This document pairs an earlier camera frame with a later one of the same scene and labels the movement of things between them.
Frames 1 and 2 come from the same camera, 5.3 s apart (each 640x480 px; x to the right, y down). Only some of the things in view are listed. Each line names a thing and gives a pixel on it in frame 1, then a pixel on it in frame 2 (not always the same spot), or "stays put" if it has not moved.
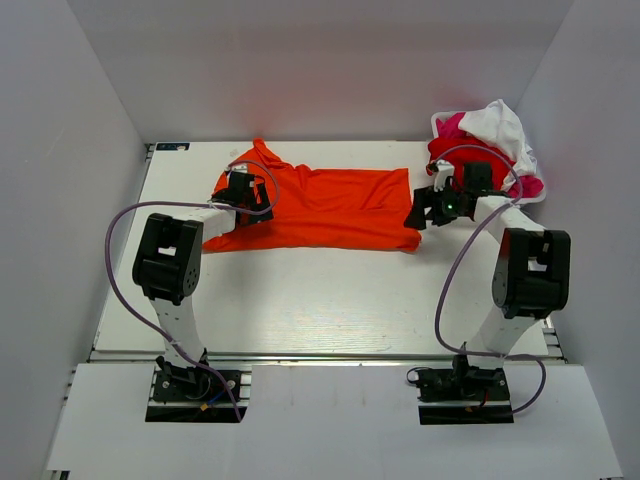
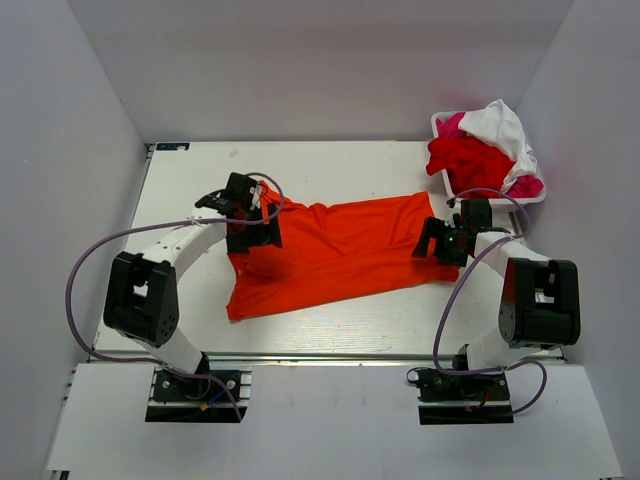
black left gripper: [263, 202] stays put
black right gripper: [426, 198] to [432, 229]
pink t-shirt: [520, 187] stays put
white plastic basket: [434, 134] stays put
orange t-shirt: [320, 209] to [331, 254]
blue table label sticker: [173, 146] stays put
